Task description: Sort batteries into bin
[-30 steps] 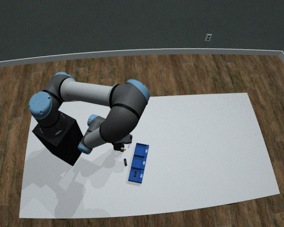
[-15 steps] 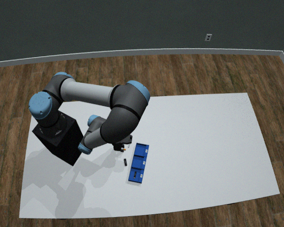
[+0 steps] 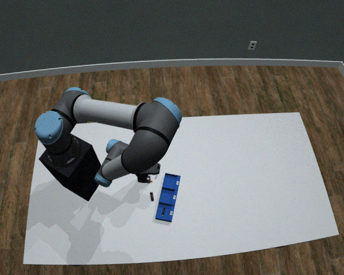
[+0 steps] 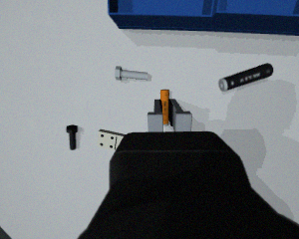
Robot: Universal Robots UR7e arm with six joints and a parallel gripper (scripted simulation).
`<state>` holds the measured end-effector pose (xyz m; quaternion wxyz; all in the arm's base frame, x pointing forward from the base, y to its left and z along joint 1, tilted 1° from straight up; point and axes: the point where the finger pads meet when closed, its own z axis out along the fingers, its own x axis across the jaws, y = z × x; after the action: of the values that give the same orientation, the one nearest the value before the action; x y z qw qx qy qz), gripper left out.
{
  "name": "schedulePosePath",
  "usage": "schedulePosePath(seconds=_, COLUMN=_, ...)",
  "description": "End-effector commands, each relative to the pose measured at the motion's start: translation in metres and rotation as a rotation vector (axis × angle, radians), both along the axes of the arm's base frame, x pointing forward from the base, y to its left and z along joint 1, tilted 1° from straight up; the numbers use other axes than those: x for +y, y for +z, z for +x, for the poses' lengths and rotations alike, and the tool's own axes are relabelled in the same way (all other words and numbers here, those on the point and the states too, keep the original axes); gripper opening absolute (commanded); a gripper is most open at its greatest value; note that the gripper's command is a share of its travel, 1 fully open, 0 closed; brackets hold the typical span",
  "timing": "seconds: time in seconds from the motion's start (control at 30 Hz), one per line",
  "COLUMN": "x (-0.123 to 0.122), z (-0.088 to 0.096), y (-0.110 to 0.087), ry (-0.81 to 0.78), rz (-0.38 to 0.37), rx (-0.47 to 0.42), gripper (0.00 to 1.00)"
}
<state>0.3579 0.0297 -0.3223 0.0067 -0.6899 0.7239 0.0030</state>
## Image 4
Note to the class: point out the blue rack of bins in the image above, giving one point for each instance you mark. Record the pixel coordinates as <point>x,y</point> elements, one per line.
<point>277,17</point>

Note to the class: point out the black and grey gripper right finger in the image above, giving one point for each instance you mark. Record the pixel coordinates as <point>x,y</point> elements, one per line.
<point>178,119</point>

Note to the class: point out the black bolt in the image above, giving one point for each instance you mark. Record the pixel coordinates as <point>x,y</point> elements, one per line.
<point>71,130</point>

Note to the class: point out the white domino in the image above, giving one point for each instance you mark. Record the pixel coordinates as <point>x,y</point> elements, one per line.
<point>109,139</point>

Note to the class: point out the grey bolt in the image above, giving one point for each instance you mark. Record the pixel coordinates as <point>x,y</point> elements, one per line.
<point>119,74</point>

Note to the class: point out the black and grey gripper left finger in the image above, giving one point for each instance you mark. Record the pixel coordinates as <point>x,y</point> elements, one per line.
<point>155,119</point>

